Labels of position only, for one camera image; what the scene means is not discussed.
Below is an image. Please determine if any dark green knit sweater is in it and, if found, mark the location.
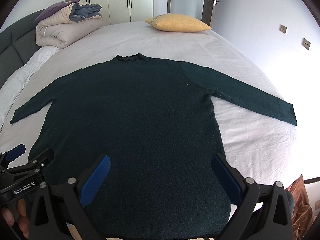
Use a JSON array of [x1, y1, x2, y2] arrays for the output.
[[11, 54, 297, 239]]

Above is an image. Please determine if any person's left hand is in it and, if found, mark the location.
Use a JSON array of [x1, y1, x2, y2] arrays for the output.
[[1, 198, 30, 233]]

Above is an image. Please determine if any white bed sheet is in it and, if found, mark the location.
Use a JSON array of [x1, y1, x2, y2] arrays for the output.
[[1, 21, 301, 187]]

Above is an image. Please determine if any white pillow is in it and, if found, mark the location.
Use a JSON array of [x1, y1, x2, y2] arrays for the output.
[[0, 46, 60, 129]]

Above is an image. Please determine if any brown patterned curtain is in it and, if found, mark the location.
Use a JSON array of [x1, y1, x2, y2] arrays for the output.
[[286, 174, 313, 240]]

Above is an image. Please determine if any dark green upholstered headboard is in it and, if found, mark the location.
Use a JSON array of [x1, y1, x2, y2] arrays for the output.
[[0, 10, 42, 86]]

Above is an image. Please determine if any folded beige duvet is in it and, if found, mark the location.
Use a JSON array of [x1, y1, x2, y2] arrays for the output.
[[35, 1, 103, 49]]

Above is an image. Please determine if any purple cushion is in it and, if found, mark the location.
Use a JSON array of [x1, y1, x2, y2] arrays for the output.
[[34, 0, 80, 23]]

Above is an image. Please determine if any blue grey folded blanket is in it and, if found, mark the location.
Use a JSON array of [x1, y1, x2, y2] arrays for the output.
[[69, 3, 102, 22]]

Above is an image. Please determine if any yellow pillow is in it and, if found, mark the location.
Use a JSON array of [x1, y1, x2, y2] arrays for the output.
[[145, 13, 211, 33]]

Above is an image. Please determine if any wall switch plate near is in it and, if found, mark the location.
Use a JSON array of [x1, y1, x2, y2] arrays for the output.
[[302, 38, 311, 50]]

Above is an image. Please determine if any wall switch plate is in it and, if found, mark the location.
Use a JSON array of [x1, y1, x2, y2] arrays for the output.
[[279, 24, 287, 34], [302, 38, 311, 50]]

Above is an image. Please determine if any wall switch plate far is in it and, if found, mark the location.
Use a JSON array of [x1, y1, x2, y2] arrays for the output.
[[279, 24, 287, 34]]

